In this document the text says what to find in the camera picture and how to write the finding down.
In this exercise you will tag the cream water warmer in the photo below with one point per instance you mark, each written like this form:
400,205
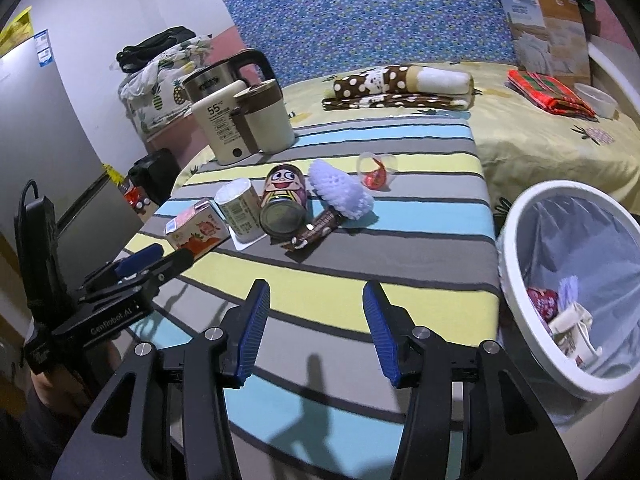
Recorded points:
220,125

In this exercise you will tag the brown snack wrapper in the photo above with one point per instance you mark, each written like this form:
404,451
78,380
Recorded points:
312,230

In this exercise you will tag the folded polka dot blanket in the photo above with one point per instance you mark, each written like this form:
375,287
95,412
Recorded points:
390,101

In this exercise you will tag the cream mug with brown lid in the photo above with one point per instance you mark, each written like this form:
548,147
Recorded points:
270,125

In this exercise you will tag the blue fridge label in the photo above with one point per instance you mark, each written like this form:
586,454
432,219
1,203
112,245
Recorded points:
44,47

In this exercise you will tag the striped tablecloth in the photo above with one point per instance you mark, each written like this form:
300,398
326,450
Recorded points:
350,240

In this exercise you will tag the white round trash bin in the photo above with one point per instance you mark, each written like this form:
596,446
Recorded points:
510,280

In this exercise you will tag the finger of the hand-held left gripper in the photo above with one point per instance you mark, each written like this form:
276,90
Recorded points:
170,264
140,256

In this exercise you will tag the black bag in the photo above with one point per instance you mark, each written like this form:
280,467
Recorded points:
150,47

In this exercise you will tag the white foil lid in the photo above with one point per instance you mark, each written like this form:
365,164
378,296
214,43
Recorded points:
245,245

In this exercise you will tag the black backpack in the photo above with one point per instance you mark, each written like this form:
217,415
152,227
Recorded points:
155,175

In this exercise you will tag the clear cup with red wrapper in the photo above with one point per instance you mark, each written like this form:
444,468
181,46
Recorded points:
375,177

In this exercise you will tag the steel electric kettle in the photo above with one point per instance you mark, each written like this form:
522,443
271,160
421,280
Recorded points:
210,77

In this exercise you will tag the yellow paper sheet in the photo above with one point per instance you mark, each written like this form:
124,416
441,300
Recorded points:
17,30

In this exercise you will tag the quilt package box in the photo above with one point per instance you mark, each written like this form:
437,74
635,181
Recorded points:
545,35

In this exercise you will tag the white plastic bowl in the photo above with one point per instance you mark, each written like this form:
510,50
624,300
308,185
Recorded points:
597,100

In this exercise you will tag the rolled polka dot blanket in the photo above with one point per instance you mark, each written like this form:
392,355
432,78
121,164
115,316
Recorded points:
400,80

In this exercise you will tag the yellow bed sheet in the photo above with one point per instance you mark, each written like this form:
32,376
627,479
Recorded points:
525,150

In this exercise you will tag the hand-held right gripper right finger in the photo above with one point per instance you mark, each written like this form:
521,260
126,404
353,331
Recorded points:
380,335

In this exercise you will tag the pink drink carton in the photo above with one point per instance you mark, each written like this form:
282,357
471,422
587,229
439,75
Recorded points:
197,227

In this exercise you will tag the purple drink carton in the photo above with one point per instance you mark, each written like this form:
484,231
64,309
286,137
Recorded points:
568,290

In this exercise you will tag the grey refrigerator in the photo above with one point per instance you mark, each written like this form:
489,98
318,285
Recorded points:
50,160

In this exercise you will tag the red cartoon face can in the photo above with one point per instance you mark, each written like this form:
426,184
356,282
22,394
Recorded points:
285,195

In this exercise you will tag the white paper cup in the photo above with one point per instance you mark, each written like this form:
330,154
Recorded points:
240,207

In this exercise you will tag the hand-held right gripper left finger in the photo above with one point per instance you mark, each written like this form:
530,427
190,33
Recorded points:
254,335

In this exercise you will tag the red patterned wrapper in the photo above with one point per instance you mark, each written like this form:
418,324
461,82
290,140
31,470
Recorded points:
542,305

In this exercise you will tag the person's left forearm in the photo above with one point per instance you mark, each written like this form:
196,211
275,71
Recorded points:
55,387

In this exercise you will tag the pink storage box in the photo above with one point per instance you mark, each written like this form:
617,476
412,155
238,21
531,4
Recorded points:
170,142

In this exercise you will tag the white foam fruit net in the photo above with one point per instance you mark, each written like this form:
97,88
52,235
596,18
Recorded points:
340,190

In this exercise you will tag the red plaid cloth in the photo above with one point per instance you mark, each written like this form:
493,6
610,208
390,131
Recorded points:
550,92

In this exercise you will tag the yellow tag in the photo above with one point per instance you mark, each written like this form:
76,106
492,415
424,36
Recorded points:
114,172

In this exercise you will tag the translucent bin liner bag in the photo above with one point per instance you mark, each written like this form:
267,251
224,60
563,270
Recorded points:
575,240

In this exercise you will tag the red and white toy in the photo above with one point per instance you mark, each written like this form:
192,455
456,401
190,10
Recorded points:
136,200

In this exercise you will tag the cream paper bag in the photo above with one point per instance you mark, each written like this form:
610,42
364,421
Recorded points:
575,330

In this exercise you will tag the blue floral headboard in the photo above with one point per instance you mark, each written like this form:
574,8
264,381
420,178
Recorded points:
360,20

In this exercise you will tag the pineapple print bedding bundle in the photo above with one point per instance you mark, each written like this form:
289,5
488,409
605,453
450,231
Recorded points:
160,92

